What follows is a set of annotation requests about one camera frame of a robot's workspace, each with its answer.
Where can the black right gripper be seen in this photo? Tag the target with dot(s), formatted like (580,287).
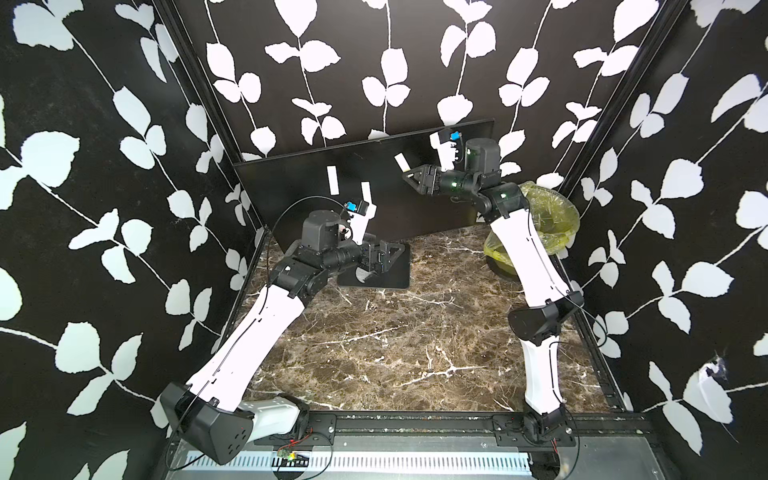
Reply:
(431,178)

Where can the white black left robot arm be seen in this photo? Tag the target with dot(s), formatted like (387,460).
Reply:
(209,411)

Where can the black mounting rail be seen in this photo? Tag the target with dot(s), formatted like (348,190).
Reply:
(501,429)

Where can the black monitor stand base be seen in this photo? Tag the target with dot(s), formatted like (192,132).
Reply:
(397,278)

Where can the small green circuit board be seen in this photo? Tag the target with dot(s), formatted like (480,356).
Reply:
(290,459)

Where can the yellow sticky note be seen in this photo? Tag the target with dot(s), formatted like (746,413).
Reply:
(402,162)

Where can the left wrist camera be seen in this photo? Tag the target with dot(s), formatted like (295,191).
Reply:
(359,213)

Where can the black computer monitor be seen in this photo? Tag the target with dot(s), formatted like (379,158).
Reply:
(286,188)

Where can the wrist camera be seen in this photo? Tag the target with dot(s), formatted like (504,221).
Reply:
(448,144)
(359,213)

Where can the white sticky note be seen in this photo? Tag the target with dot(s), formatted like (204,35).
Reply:
(333,182)
(366,192)

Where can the white ventilated cable duct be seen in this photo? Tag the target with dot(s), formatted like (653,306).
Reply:
(429,463)

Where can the bin with yellow bag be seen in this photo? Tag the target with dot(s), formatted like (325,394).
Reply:
(555,219)

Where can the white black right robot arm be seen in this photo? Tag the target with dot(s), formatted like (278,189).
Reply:
(471,170)

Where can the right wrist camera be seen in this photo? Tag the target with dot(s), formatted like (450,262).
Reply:
(448,144)

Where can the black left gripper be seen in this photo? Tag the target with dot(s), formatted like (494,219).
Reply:
(381,264)

